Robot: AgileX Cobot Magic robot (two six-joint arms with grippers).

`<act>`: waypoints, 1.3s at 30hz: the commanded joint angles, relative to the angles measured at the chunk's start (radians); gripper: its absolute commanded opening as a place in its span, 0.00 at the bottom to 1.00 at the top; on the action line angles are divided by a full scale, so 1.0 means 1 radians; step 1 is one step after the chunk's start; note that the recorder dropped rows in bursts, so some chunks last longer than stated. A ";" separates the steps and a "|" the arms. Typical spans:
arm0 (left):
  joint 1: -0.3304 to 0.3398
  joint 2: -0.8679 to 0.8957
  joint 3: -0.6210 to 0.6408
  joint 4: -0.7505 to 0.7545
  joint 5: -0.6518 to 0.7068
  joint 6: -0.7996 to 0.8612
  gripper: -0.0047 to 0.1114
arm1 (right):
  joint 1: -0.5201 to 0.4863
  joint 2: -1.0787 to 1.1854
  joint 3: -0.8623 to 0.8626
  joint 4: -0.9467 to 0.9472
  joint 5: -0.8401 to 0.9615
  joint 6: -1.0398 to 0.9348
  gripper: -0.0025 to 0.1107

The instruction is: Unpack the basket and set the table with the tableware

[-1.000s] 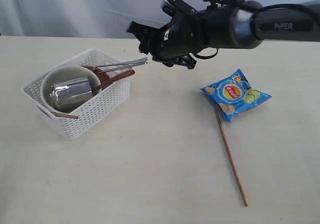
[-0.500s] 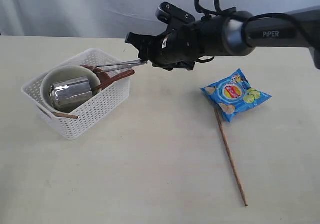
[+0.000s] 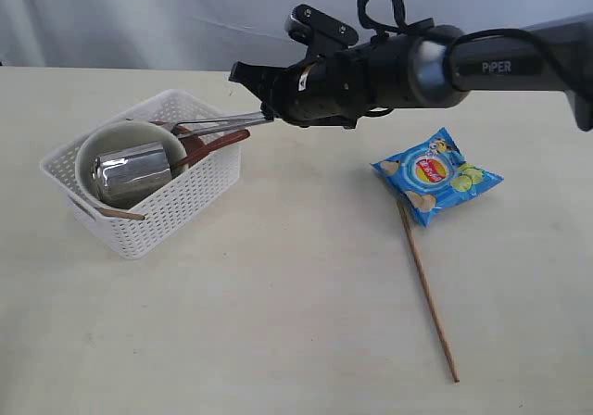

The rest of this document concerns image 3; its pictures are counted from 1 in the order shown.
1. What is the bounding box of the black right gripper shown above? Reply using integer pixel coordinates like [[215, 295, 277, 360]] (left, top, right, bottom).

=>
[[228, 35, 417, 128]]

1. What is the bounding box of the steel fork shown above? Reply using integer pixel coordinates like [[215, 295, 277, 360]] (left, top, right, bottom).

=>
[[163, 111, 274, 138]]

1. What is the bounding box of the brown wooden chopstick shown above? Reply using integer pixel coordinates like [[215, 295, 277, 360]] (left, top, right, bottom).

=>
[[397, 199, 461, 384], [95, 207, 145, 221]]

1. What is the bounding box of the blue potato chips bag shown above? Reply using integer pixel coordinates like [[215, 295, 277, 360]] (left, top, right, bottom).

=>
[[372, 128, 503, 227]]

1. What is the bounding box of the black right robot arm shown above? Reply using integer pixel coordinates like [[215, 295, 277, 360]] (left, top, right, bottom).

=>
[[229, 15, 592, 132]]

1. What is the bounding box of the brown wooden spoon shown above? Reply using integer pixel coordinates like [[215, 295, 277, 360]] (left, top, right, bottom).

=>
[[170, 129, 250, 170]]

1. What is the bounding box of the white ceramic bowl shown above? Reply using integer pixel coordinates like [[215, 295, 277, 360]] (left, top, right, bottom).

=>
[[75, 120, 187, 210]]

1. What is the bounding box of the shiny steel cup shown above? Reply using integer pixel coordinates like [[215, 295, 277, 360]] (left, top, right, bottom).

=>
[[91, 142, 172, 208]]

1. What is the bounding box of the white woven plastic basket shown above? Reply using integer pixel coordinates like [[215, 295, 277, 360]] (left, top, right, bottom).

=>
[[40, 90, 241, 259]]

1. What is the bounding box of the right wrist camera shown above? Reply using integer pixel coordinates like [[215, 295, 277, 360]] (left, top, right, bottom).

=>
[[284, 4, 359, 57]]

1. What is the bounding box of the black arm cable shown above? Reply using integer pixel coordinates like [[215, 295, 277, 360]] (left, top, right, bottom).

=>
[[355, 0, 580, 101]]

